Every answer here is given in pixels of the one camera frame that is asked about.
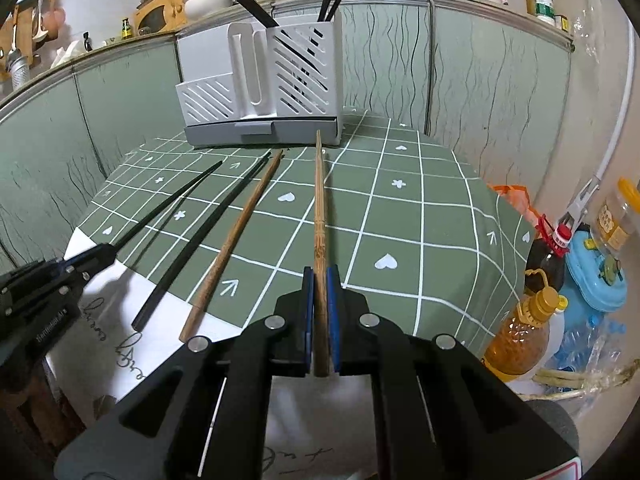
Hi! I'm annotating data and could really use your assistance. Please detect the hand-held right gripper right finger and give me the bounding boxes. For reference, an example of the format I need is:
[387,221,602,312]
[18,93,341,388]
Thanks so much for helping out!
[327,265,581,480]

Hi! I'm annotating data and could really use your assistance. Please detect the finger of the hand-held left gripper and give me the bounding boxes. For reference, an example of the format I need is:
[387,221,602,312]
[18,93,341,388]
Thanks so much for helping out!
[61,243,116,269]
[69,255,116,282]

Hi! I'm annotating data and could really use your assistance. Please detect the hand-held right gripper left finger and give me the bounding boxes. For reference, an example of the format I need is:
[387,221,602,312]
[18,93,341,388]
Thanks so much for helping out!
[52,266,317,480]

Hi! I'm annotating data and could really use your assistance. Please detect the wooden chopstick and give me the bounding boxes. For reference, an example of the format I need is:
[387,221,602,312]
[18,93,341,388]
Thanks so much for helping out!
[312,130,332,378]
[179,148,284,343]

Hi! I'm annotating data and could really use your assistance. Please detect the white utensil holder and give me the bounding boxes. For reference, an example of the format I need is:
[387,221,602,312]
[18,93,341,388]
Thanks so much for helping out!
[175,0,345,148]

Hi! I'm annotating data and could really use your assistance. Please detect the green checked tablecloth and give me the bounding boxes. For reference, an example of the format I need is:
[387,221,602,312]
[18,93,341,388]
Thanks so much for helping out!
[65,110,538,361]

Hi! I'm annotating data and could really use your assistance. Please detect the oil bottle yellow cap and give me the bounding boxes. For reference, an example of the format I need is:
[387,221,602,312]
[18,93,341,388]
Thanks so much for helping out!
[482,285,568,382]

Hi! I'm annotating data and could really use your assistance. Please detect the hanging metal strainer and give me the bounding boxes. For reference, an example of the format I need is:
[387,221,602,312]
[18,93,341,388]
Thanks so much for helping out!
[6,50,31,91]

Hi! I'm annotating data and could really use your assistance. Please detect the dark sauce bottle red cap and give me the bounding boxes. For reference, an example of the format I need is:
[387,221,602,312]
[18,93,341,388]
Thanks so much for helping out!
[525,225,573,301]

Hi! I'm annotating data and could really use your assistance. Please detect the orange plastic bag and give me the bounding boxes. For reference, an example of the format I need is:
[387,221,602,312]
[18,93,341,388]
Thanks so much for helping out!
[492,185,543,228]

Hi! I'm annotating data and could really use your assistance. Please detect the pale leek stalks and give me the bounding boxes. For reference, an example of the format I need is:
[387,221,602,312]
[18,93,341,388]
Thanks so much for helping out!
[531,359,640,392]

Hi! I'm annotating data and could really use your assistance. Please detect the clear plastic water bottle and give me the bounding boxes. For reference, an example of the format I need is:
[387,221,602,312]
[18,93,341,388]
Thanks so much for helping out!
[550,312,628,376]

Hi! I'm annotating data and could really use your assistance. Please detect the blue plastic container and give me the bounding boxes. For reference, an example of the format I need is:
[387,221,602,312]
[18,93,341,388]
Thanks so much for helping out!
[565,230,628,317]

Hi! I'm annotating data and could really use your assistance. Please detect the white clamp tool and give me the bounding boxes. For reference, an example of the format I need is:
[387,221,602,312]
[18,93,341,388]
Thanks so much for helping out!
[559,175,601,228]

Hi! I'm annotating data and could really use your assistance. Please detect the jar with yellow lid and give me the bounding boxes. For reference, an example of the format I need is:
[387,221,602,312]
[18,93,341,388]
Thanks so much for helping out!
[590,177,640,253]

